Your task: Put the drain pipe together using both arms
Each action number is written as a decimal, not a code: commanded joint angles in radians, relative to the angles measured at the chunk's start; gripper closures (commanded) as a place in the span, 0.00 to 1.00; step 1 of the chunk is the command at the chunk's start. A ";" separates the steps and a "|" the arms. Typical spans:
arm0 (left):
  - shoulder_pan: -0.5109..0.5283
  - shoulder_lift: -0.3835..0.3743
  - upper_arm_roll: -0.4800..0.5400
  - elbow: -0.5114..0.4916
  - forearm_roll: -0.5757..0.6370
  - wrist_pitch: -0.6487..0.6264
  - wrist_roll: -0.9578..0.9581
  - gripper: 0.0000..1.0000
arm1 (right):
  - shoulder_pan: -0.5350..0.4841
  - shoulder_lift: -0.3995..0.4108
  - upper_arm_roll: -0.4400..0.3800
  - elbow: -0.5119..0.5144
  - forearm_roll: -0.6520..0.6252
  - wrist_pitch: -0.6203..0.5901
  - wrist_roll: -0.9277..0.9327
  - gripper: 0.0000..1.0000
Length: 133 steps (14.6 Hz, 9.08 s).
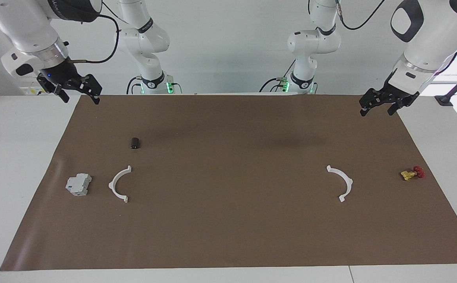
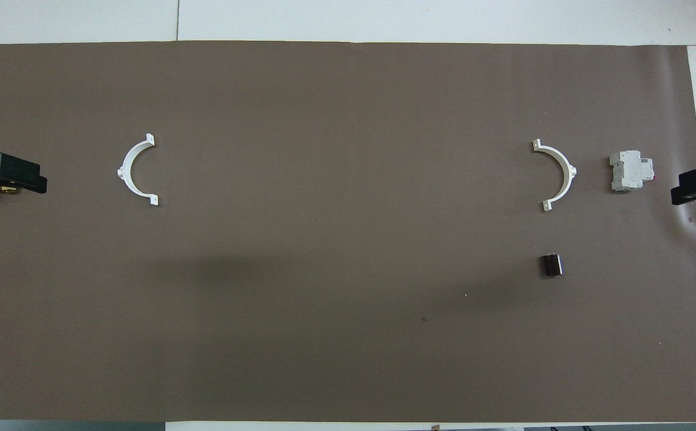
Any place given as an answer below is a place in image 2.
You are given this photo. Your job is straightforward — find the grey circuit breaker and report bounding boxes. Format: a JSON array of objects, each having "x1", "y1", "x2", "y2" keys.
[{"x1": 609, "y1": 150, "x2": 658, "y2": 193}]

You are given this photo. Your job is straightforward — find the brown table mat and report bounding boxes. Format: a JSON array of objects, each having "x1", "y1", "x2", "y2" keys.
[{"x1": 0, "y1": 41, "x2": 696, "y2": 423}]

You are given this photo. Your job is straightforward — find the white half pipe clamp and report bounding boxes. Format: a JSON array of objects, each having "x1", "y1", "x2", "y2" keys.
[
  {"x1": 117, "y1": 133, "x2": 160, "y2": 207},
  {"x1": 532, "y1": 139, "x2": 578, "y2": 213}
]

